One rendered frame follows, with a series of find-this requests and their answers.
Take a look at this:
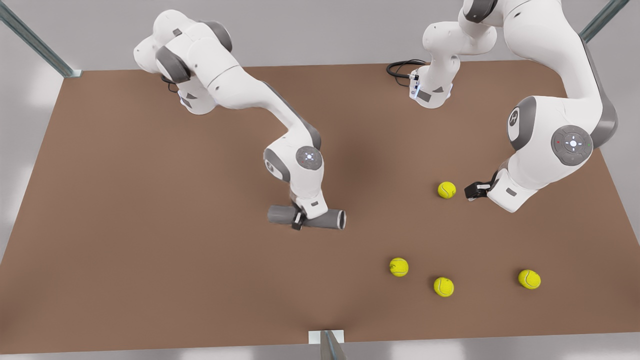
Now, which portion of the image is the silver frame post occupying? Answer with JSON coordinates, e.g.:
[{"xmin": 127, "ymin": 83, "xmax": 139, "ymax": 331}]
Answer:
[
  {"xmin": 0, "ymin": 2, "xmax": 83, "ymax": 79},
  {"xmin": 579, "ymin": 0, "xmax": 631, "ymax": 44},
  {"xmin": 308, "ymin": 329, "xmax": 348, "ymax": 360}
]

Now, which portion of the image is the grey tennis ball tube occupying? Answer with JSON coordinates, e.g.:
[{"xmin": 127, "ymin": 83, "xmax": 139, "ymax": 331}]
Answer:
[{"xmin": 267, "ymin": 204, "xmax": 347, "ymax": 231}]

